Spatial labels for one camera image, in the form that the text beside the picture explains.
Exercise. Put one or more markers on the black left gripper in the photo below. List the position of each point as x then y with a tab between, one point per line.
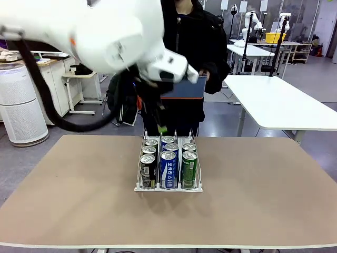
150	89

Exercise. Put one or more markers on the blue bin orange trim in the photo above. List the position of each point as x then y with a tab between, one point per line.
189	89

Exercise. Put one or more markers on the black beverage can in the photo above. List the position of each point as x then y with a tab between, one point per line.
147	174
149	150
152	142

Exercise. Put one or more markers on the black sleeved left forearm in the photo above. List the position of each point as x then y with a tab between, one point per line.
217	76

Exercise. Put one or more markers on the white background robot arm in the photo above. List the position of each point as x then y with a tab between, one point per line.
256	25
285	22

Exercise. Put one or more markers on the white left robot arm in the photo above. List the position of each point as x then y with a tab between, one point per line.
92	31

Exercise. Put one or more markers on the green beverage can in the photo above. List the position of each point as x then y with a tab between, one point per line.
189	171
189	147

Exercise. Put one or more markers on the person's left hand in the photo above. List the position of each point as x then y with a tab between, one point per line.
204	73

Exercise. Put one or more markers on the dark green striped jacket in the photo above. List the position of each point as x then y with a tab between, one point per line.
121	105

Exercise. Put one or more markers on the white paper sign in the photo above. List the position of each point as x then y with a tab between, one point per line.
263	5

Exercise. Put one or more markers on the black tripod pole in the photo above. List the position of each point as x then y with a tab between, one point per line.
279	44
248	31

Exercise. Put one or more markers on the yellow plastic bin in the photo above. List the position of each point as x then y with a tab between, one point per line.
273	38

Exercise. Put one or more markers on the person in black jacket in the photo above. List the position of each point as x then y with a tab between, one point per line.
194	39

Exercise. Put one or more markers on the white background table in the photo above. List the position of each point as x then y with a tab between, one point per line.
252	51

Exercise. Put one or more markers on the wood top side table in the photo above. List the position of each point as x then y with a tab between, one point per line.
81	74

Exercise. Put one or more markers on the black hat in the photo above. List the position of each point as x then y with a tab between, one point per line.
81	69

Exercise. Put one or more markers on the white cup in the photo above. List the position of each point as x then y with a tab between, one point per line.
73	69

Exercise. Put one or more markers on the white cabinet wood top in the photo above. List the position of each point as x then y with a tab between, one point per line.
56	84

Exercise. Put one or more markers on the large white table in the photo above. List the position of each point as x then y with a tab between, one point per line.
284	105

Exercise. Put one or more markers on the white air purifier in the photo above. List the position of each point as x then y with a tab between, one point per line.
18	105

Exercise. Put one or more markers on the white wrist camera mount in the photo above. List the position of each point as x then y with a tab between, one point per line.
192	73

